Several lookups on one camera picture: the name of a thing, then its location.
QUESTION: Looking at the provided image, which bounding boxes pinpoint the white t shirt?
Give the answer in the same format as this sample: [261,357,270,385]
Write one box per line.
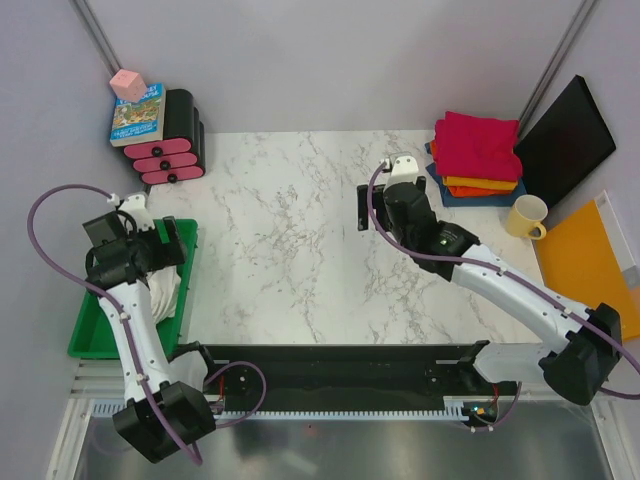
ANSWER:
[147,266,181,324]

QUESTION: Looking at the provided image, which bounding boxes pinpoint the white cable duct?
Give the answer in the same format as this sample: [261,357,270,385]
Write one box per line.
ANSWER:
[91,399,469,422]

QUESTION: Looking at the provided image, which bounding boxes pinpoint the blue paperback book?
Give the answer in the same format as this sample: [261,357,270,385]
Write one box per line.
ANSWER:
[110,83,166,148]

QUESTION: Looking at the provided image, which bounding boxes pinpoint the pink cube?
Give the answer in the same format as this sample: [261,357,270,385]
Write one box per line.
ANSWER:
[109,69,147,103]

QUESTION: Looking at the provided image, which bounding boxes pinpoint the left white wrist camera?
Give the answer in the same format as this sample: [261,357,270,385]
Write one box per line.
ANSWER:
[107,192,155,232]

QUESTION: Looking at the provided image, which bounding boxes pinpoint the orange folded t shirt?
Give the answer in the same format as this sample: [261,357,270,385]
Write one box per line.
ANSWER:
[429,139,521,198]

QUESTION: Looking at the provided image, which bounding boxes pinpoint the green plastic tray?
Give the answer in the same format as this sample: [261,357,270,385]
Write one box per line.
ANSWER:
[67,219,198,360]

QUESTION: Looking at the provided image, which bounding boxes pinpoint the yellow folded t shirt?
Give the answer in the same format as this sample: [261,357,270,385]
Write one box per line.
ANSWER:
[443,176,518,197]

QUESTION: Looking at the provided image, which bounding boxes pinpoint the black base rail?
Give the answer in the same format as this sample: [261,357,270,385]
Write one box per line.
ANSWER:
[169,342,516,414]

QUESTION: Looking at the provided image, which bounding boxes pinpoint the black tablet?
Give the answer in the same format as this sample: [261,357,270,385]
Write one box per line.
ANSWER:
[514,75,616,208]

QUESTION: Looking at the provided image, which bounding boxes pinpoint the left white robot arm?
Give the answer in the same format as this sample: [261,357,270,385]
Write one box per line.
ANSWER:
[83,211,220,465]

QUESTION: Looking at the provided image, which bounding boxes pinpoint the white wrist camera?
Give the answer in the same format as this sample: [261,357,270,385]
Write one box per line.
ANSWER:
[107,192,155,232]
[380,152,420,189]

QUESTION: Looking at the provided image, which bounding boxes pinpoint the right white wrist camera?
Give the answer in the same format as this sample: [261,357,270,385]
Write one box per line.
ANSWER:
[380,152,420,189]

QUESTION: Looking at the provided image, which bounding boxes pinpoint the orange folder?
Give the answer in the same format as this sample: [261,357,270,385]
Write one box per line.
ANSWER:
[536,194,639,342]

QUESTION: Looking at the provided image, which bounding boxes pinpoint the yellow mug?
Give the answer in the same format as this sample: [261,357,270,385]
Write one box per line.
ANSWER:
[505,194,548,240]

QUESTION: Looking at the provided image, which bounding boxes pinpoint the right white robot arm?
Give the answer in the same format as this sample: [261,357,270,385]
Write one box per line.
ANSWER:
[356,176,623,406]

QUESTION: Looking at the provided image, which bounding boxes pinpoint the blue folded t shirt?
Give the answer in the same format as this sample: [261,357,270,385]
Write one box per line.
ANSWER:
[425,141,525,207]

